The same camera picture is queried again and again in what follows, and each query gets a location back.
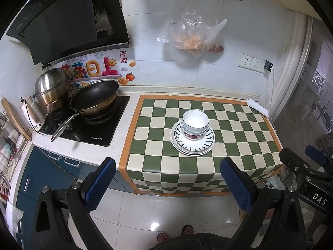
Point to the white towel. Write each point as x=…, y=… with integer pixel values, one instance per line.
x=15, y=217

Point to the blue leaf pattern plate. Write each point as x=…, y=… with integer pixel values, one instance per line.
x=205, y=140

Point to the cluttered side rack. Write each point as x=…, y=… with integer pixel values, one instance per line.
x=10, y=156

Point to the small clear plastic bag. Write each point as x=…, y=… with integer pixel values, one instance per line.
x=216, y=39

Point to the person's sandalled foot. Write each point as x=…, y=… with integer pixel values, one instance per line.
x=163, y=237
x=187, y=229

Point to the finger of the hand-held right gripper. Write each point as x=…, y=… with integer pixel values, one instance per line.
x=294, y=161
x=314, y=153

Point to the person's dark fleece garment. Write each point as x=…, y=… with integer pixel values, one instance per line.
x=192, y=242

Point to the plastic bag with orange food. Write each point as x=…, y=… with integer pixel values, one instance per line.
x=187, y=36

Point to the glass door with lace pattern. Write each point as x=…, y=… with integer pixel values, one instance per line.
x=320, y=83

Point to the green checkered table mat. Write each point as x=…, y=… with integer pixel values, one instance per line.
x=161, y=145

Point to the folded white paper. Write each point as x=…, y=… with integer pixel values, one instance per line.
x=257, y=106

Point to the wooden cutting board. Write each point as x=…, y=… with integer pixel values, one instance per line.
x=15, y=119

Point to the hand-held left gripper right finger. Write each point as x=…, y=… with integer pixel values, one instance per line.
x=236, y=185

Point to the colourful wall sticker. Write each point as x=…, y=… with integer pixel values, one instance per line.
x=93, y=69

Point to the black wok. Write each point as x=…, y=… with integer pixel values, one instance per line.
x=93, y=96

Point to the blue kitchen cabinet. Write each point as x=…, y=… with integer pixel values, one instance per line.
x=41, y=169

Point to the white door frame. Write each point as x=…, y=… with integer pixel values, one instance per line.
x=299, y=57

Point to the steel steamer pot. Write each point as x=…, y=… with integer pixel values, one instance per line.
x=52, y=88

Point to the black plug adapter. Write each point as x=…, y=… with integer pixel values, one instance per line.
x=268, y=66

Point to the white wall outlet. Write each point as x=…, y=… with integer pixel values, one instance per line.
x=256, y=64
x=244, y=61

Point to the person's left sandalled foot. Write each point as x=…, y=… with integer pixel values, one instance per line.
x=163, y=237

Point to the person's right sandalled foot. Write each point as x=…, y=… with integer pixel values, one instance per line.
x=187, y=229

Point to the black glass stove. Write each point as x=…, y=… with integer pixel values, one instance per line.
x=104, y=130

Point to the red floral white bowl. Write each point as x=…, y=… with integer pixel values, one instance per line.
x=194, y=136

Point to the thin dark rim white bowl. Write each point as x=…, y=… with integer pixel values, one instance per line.
x=195, y=119

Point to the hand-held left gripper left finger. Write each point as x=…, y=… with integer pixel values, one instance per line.
x=101, y=185

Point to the black range hood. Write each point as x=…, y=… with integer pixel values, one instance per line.
x=65, y=18

